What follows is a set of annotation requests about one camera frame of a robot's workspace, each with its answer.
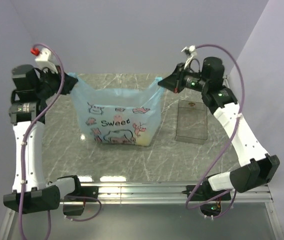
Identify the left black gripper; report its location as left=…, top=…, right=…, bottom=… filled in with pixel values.
left=35, top=64, right=79, bottom=100

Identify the aluminium mounting rail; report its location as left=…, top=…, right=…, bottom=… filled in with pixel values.
left=0, top=74, right=284, bottom=240

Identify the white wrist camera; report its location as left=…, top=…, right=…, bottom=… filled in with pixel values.
left=181, top=45, right=198, bottom=70
left=30, top=47, right=60, bottom=74

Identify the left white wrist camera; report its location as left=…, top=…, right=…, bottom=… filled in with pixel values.
left=30, top=47, right=60, bottom=74

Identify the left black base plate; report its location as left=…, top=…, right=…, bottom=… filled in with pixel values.
left=63, top=185, right=99, bottom=202

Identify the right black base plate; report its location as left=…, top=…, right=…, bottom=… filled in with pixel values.
left=181, top=184, right=226, bottom=202

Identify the clear plastic fruit tray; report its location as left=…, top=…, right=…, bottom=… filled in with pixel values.
left=174, top=100, right=208, bottom=145

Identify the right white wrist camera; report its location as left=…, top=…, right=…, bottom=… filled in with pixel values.
left=181, top=45, right=198, bottom=70

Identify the light blue plastic bag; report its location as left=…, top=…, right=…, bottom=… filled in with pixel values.
left=69, top=77, right=164, bottom=146

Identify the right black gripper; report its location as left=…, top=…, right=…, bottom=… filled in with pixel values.
left=158, top=62, right=210, bottom=94

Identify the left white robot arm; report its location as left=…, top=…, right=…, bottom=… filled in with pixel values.
left=3, top=64, right=83, bottom=214

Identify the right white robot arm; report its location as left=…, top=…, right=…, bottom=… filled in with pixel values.
left=158, top=57, right=280, bottom=200

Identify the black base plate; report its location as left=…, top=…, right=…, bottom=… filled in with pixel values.
left=63, top=185, right=99, bottom=202
left=181, top=184, right=226, bottom=202

